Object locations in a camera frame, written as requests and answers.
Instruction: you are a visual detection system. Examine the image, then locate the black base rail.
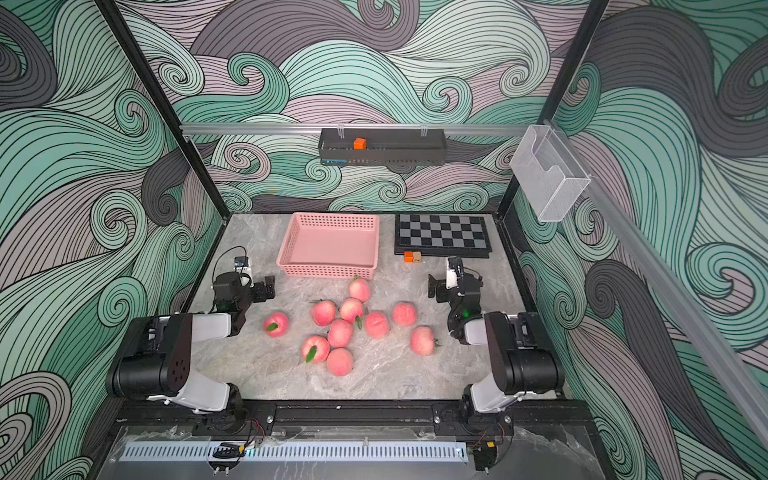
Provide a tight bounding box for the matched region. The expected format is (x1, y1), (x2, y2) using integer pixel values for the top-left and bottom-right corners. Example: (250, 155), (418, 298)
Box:
(116, 399), (592, 433)

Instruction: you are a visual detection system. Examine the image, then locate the black wall tray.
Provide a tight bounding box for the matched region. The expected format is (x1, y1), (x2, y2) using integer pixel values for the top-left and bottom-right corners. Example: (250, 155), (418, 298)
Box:
(318, 128), (448, 171)

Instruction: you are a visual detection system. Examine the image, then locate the aluminium rail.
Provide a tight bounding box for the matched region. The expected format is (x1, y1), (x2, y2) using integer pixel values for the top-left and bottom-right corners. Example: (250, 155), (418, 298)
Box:
(544, 120), (767, 445)
(179, 122), (532, 139)

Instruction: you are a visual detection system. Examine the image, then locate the black grey chessboard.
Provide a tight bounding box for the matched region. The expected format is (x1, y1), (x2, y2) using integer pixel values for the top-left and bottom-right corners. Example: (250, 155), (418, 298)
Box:
(394, 213), (492, 259)

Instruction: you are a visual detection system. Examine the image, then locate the peach with leaf front-left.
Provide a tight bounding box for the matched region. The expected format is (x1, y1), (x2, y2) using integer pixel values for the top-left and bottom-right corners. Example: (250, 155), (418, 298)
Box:
(301, 336), (331, 364)

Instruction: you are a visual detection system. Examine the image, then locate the white slotted cable duct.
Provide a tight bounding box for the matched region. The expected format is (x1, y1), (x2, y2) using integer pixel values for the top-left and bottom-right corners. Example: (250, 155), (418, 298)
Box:
(117, 441), (469, 463)

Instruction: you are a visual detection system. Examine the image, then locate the peach front bottom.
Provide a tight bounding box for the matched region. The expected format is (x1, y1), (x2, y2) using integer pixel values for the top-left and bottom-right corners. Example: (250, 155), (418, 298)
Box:
(326, 348), (354, 377)

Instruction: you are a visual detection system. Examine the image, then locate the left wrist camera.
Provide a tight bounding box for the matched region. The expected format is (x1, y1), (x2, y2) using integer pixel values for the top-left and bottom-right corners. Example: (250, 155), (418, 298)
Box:
(234, 255), (253, 286)

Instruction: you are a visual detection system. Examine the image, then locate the clear acrylic wall box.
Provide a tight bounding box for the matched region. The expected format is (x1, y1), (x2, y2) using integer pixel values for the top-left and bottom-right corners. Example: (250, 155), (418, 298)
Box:
(510, 125), (591, 223)

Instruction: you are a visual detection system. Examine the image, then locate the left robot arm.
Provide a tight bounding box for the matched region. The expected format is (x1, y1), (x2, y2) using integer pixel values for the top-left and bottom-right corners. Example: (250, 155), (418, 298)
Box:
(106, 271), (275, 430)

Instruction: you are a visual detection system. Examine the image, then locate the aluminium rail right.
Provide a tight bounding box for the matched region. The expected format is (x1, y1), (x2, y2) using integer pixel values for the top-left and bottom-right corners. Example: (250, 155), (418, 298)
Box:
(544, 120), (767, 445)

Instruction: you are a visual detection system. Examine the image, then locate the peach nearest basket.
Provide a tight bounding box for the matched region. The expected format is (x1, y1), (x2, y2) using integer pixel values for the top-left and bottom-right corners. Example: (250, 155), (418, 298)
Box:
(348, 276), (371, 303)

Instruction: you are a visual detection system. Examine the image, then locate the aluminium rail back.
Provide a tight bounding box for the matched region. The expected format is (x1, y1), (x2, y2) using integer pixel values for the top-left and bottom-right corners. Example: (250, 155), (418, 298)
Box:
(179, 122), (532, 139)

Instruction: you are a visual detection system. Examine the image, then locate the pink plastic basket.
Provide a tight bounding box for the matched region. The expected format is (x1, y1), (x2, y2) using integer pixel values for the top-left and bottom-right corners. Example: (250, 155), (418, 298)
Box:
(277, 212), (380, 280)

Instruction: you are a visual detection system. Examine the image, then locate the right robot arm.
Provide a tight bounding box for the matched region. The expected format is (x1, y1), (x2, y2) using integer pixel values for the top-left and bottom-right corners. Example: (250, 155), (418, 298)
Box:
(428, 274), (565, 432)

